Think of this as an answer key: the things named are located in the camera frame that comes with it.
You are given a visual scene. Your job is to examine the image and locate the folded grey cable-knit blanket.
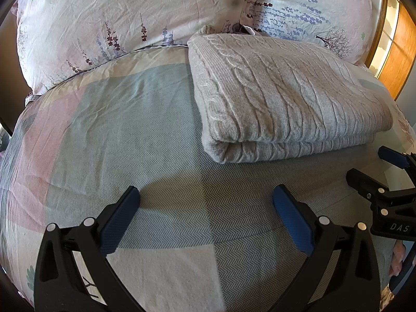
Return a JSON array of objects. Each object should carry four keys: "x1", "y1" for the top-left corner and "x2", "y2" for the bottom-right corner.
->
[{"x1": 187, "y1": 33, "x2": 394, "y2": 164}]

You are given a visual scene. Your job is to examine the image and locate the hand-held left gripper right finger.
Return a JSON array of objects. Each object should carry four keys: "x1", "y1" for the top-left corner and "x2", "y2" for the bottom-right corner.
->
[{"x1": 272, "y1": 184, "x2": 381, "y2": 312}]

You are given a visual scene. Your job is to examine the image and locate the wooden headboard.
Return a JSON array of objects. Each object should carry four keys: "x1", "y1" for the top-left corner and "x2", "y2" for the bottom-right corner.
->
[{"x1": 379, "y1": 3, "x2": 416, "y2": 101}]

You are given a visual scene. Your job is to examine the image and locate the person's right hand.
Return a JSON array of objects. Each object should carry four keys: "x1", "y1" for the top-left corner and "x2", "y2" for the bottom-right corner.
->
[{"x1": 392, "y1": 243, "x2": 409, "y2": 278}]

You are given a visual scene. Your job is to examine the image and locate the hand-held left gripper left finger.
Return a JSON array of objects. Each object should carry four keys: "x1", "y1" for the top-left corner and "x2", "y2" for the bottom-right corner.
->
[{"x1": 34, "y1": 186, "x2": 145, "y2": 312}]

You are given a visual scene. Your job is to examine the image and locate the pastel checked bed cover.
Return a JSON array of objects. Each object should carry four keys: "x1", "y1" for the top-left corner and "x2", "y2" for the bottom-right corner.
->
[{"x1": 0, "y1": 44, "x2": 416, "y2": 312}]

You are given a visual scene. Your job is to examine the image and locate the pink floral pillow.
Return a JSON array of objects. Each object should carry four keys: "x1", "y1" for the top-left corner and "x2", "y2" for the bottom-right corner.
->
[{"x1": 11, "y1": 0, "x2": 248, "y2": 96}]

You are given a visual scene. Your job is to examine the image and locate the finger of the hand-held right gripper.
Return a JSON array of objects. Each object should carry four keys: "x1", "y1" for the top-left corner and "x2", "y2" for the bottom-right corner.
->
[
  {"x1": 346, "y1": 168, "x2": 391, "y2": 204},
  {"x1": 378, "y1": 146, "x2": 416, "y2": 170}
]

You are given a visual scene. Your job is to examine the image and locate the white gold-rimmed headboard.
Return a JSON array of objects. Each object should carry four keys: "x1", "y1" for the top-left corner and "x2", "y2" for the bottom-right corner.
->
[{"x1": 364, "y1": 0, "x2": 401, "y2": 79}]

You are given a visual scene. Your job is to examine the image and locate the white lavender-print pillow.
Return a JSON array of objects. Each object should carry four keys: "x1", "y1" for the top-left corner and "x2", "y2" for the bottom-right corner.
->
[{"x1": 240, "y1": 0, "x2": 381, "y2": 69}]

